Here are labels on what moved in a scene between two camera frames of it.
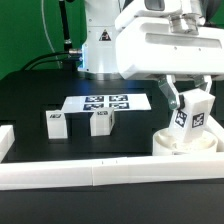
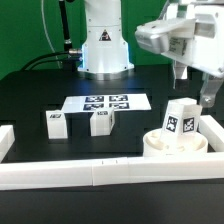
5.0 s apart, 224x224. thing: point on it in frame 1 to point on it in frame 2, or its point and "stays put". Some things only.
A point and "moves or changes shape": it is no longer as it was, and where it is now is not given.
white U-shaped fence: [52, 174] stays put
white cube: [56, 124] stays put
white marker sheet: [129, 102] stays put
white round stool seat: [164, 144] moves or changes shape
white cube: [191, 123] moves or changes shape
